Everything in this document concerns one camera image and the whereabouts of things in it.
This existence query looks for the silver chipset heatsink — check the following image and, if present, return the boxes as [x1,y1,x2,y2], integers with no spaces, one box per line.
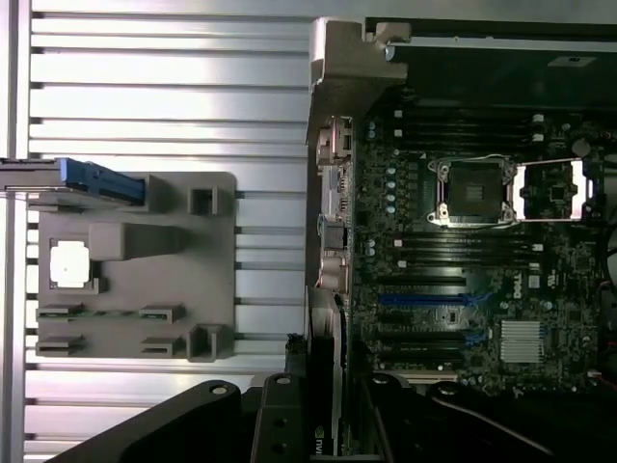
[498,317,545,364]

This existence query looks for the metal socket cover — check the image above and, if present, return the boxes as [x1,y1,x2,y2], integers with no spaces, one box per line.
[513,156,604,222]

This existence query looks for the dark grey PC case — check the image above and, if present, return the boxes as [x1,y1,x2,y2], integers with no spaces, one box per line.
[354,15,617,401]

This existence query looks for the silver CPU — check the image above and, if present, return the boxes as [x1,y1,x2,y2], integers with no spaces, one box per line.
[48,237,93,291]

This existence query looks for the green motherboard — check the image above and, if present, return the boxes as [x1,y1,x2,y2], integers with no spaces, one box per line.
[354,91,617,395]

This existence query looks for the CPU socket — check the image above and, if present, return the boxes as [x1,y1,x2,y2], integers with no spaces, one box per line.
[426,153,521,229]

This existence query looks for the hard disk with blue carrier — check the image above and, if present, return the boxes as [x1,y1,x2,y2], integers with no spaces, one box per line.
[0,156,147,209]

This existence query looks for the grey parts rack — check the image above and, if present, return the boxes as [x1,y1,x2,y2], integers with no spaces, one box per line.
[26,171,241,364]

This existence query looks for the blue expansion slot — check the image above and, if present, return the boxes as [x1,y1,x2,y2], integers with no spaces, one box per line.
[378,292,494,309]

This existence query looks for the green RAM stick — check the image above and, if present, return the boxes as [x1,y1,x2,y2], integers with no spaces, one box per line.
[37,308,185,321]

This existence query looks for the white expansion slot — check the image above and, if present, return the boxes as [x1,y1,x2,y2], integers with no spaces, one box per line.
[398,369,460,384]

